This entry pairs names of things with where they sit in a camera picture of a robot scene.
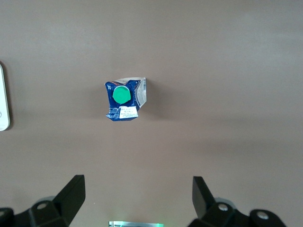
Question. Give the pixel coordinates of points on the blue milk carton green cap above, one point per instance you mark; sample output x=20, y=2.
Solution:
x=121, y=94

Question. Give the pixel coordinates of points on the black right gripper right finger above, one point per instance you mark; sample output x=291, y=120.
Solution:
x=202, y=198

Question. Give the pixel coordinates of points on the white rabbit print tray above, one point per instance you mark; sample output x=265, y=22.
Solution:
x=2, y=101

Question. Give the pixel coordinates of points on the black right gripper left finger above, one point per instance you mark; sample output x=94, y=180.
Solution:
x=71, y=196

